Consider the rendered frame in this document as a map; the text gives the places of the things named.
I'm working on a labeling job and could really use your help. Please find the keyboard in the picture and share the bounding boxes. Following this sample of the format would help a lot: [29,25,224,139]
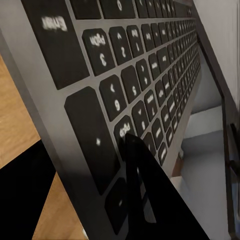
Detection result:
[0,0,202,240]

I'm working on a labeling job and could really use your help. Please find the monitor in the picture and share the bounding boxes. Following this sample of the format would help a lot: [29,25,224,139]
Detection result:
[228,123,240,175]

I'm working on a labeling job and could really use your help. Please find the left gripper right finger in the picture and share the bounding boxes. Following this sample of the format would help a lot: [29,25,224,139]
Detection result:
[125,133,210,240]

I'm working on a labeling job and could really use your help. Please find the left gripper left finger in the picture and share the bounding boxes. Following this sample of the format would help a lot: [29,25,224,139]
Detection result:
[0,140,57,240]

